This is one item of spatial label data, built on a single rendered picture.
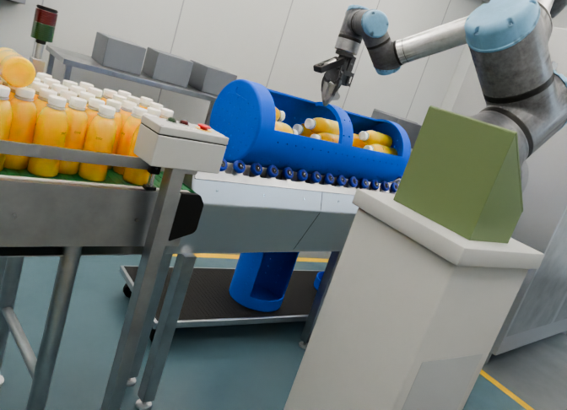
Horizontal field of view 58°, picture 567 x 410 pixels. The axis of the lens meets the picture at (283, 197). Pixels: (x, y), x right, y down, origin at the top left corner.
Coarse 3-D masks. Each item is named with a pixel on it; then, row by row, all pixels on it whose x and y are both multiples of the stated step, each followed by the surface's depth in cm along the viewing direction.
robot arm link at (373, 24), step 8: (360, 16) 177; (368, 16) 173; (376, 16) 173; (384, 16) 174; (352, 24) 182; (360, 24) 176; (368, 24) 173; (376, 24) 174; (384, 24) 175; (360, 32) 179; (368, 32) 174; (376, 32) 175; (384, 32) 176; (368, 40) 179; (376, 40) 177; (384, 40) 178
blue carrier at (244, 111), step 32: (224, 96) 176; (256, 96) 163; (288, 96) 190; (224, 128) 175; (256, 128) 162; (352, 128) 194; (384, 128) 231; (256, 160) 172; (288, 160) 179; (320, 160) 187; (352, 160) 198; (384, 160) 210
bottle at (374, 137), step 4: (368, 132) 217; (372, 132) 218; (376, 132) 220; (380, 132) 223; (368, 136) 217; (372, 136) 217; (376, 136) 218; (380, 136) 220; (384, 136) 223; (388, 136) 226; (364, 140) 218; (368, 140) 217; (372, 140) 218; (376, 140) 219; (380, 140) 220; (384, 140) 222; (388, 140) 225; (368, 144) 220; (384, 144) 224; (388, 144) 226
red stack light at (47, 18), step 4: (36, 8) 154; (36, 12) 154; (40, 12) 153; (44, 12) 153; (48, 12) 154; (36, 16) 154; (40, 16) 154; (44, 16) 154; (48, 16) 154; (52, 16) 155; (56, 16) 156; (36, 20) 154; (40, 20) 154; (44, 20) 154; (48, 20) 155; (52, 20) 156; (56, 20) 157; (48, 24) 155; (52, 24) 156
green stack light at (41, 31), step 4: (36, 24) 154; (40, 24) 154; (44, 24) 154; (32, 28) 155; (36, 28) 154; (40, 28) 154; (44, 28) 155; (48, 28) 155; (52, 28) 157; (32, 32) 155; (36, 32) 155; (40, 32) 155; (44, 32) 155; (48, 32) 156; (52, 32) 157; (32, 36) 155; (36, 36) 155; (40, 36) 155; (44, 36) 156; (48, 36) 156; (52, 36) 158; (44, 40) 156; (48, 40) 157; (52, 40) 159
